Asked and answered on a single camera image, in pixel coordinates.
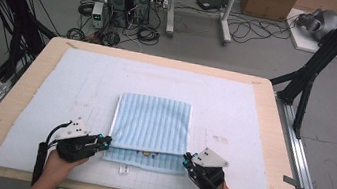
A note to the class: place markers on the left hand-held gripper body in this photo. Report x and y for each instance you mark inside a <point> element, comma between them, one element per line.
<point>76,148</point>

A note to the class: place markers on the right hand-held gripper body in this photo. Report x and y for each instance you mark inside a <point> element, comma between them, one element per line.
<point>208,176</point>

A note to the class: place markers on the blue striped towel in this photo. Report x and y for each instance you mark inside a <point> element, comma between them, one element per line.
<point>152,122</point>

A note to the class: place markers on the white foam mat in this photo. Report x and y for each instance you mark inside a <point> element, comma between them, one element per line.
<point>191,87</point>

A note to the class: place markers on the white power supply unit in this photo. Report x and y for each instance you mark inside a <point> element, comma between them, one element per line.
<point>98,15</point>

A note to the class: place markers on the white desk leg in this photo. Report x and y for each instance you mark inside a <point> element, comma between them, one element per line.
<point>226,19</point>
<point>172,7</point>

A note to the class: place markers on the black flat case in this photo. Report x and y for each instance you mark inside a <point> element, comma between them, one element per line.
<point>211,2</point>

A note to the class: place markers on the white floor board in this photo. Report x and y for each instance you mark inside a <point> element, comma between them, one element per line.
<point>305,42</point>

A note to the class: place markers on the large cardboard box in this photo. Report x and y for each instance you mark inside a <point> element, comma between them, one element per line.
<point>267,3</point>

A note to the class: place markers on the grey headset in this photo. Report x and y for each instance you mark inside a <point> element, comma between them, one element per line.
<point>321,24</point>

